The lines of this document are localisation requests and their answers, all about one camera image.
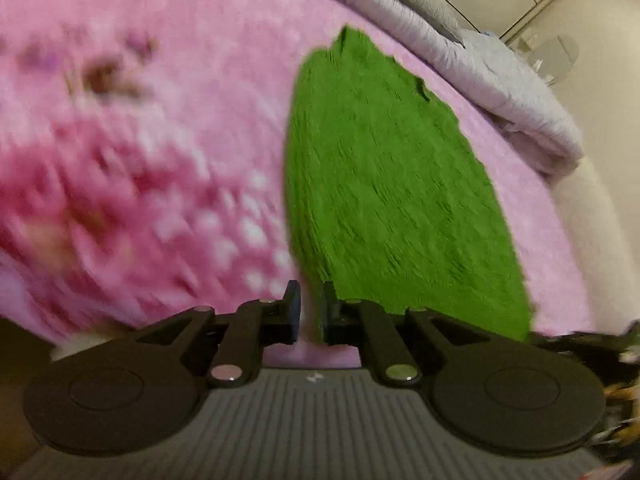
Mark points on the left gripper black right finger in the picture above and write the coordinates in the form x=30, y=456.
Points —
x=501, y=395

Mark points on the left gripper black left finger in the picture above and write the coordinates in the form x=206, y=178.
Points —
x=136, y=390

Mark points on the green knitted vest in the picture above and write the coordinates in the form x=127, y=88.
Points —
x=386, y=199

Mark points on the pink floral blanket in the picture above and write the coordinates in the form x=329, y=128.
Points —
x=142, y=166

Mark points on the grey folded quilt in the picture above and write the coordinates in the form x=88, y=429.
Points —
x=493, y=77

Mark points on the round clear glass table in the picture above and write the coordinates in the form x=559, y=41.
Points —
x=551, y=59

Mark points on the beige bed frame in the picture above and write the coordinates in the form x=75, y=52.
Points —
x=600, y=248

